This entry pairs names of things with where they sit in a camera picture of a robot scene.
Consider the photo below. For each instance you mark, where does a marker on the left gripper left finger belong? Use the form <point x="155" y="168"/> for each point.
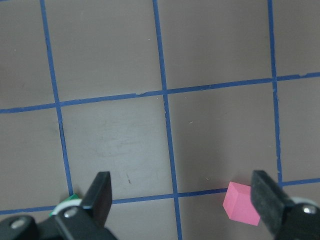
<point x="84" y="221"/>

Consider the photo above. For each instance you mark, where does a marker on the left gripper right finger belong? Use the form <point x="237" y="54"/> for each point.
<point x="285" y="217"/>

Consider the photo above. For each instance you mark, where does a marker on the green cube near left base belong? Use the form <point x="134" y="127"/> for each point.
<point x="73" y="200"/>

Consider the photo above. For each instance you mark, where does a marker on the pink cube far side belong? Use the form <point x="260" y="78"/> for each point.
<point x="238" y="206"/>

